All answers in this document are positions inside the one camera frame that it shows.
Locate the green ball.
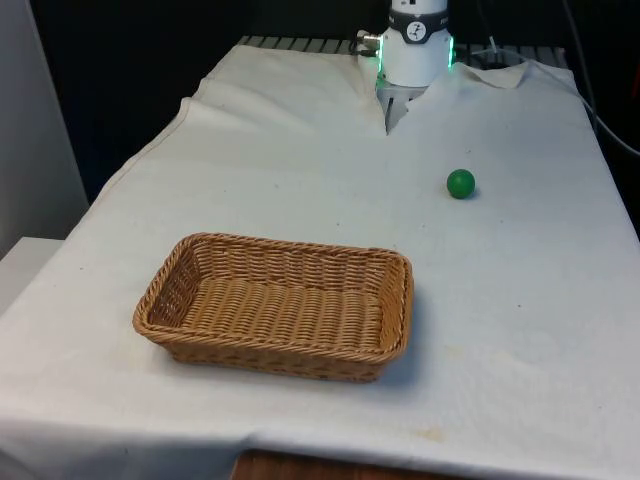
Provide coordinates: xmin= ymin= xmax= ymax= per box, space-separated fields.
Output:
xmin=446 ymin=168 xmax=476 ymax=200

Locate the grey cable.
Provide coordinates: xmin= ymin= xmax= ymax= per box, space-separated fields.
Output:
xmin=561 ymin=0 xmax=640 ymax=156

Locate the wicker basket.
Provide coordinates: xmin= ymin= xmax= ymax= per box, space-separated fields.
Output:
xmin=132 ymin=231 xmax=415 ymax=384

